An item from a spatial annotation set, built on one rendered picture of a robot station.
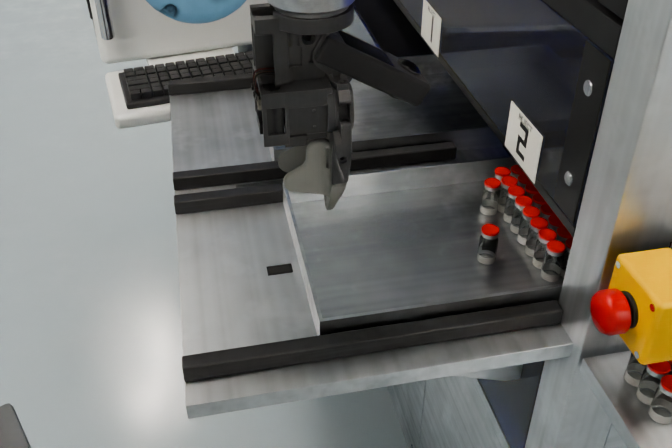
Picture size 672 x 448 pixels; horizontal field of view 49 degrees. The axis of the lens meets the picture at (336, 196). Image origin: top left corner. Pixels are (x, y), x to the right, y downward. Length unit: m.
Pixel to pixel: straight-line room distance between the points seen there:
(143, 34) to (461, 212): 0.84
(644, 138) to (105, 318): 1.73
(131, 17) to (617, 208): 1.11
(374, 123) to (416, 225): 0.26
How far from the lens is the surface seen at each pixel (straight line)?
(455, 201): 1.00
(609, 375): 0.81
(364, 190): 0.99
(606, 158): 0.72
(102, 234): 2.48
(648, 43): 0.65
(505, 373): 0.97
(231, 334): 0.81
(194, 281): 0.88
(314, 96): 0.64
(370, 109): 1.20
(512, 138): 0.89
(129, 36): 1.58
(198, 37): 1.60
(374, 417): 1.86
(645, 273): 0.70
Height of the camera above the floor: 1.45
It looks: 35 degrees down
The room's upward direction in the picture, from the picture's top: straight up
